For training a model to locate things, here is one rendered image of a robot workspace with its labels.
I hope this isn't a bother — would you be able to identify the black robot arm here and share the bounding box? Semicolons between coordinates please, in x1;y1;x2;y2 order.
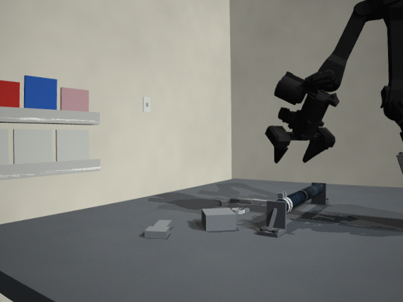
274;0;403;141

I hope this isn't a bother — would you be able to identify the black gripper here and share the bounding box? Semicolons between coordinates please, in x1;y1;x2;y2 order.
265;109;335;164

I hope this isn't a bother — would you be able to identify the dark blue ribbed hose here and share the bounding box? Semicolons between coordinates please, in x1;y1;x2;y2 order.
258;182;330;238

